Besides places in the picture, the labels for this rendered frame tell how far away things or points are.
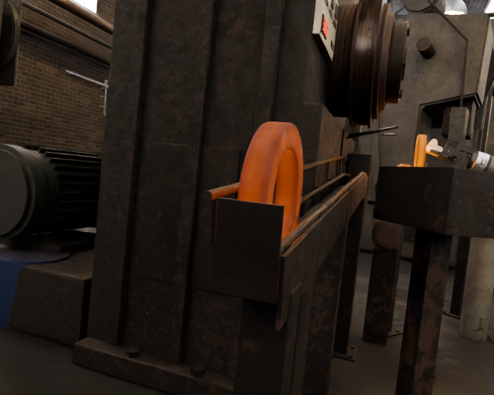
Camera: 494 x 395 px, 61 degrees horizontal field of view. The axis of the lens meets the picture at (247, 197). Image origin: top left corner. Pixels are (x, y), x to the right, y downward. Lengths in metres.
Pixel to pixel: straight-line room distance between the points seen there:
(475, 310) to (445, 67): 2.64
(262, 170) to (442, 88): 3.94
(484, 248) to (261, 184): 1.86
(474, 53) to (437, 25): 0.44
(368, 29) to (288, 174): 0.95
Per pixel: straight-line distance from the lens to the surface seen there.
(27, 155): 1.83
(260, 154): 0.46
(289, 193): 0.59
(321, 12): 1.24
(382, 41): 1.48
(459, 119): 4.05
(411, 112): 4.34
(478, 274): 2.25
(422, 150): 1.83
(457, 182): 0.94
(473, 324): 2.30
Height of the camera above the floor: 0.66
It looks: 3 degrees down
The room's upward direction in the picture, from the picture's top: 6 degrees clockwise
